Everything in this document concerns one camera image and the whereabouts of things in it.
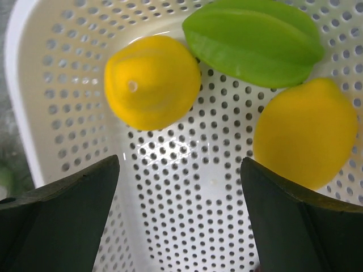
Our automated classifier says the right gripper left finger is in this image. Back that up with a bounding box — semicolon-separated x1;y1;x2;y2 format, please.
1;155;120;271

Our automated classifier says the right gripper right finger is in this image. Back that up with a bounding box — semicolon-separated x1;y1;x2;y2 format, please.
240;158;362;271

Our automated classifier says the yellow toy pear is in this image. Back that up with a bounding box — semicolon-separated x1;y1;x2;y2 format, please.
104;35;201;131

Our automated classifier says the white perforated plastic basket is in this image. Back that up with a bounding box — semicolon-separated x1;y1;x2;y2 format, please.
5;1;362;271

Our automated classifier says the green toy leaf slice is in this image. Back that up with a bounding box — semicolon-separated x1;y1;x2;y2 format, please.
182;1;324;88

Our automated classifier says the yellow toy lemon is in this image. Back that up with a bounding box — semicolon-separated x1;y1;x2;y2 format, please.
253;78;358;190

